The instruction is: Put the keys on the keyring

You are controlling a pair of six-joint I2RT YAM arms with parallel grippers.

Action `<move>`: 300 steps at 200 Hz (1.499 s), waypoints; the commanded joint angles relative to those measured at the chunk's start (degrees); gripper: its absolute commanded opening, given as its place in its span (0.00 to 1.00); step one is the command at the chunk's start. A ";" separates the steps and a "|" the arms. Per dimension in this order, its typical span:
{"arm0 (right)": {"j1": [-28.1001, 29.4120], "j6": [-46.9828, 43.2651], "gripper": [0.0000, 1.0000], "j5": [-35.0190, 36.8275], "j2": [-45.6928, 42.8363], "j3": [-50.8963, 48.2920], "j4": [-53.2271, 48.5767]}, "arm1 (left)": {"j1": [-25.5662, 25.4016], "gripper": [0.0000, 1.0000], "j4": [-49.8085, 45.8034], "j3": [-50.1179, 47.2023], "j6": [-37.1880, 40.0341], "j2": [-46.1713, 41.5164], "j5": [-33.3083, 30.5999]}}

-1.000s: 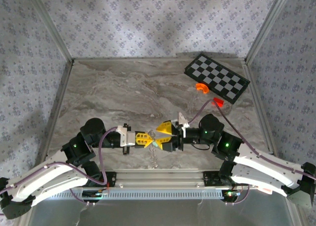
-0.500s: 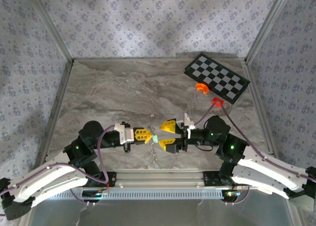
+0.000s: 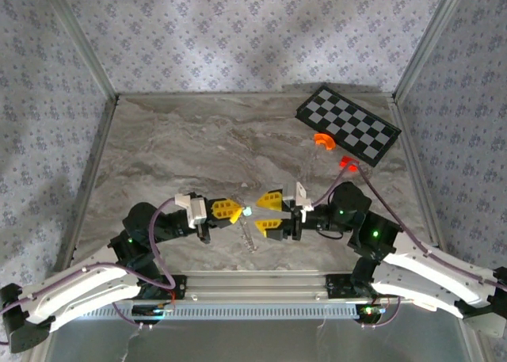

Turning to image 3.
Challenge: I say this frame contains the silver keyring chain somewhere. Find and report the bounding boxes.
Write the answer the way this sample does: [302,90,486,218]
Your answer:
[236,195,259,253]

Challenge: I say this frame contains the aluminium base extrusion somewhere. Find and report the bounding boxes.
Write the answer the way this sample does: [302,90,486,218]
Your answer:
[184,270,330,303]

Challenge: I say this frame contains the orange curved plastic block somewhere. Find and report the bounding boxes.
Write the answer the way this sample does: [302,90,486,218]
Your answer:
[312,132,337,152]

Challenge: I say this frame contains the black and grey chessboard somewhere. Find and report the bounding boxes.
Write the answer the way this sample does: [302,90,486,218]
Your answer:
[295,83,402,168]

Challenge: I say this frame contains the small electronics board with LED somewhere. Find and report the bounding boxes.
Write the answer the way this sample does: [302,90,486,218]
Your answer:
[132,304,175,319]
[358,304,387,319]

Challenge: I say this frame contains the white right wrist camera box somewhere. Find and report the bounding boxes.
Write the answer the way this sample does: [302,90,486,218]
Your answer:
[281,181,315,223]

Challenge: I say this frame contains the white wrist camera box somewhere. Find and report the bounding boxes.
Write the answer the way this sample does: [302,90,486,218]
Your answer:
[281,181,315,223]
[173,192,208,230]

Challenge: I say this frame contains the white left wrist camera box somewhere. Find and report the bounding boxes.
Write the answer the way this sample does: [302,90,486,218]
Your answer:
[173,192,208,230]

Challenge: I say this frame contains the aluminium frame rail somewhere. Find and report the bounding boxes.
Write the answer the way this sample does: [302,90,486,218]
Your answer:
[389,96,444,249]
[55,96,120,268]

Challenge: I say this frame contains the grey slotted cable duct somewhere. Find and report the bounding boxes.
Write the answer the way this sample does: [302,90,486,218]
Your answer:
[74,301,362,321]

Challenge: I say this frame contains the aluminium frame post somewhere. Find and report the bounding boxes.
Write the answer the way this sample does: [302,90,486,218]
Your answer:
[393,0,471,104]
[39,0,121,104]

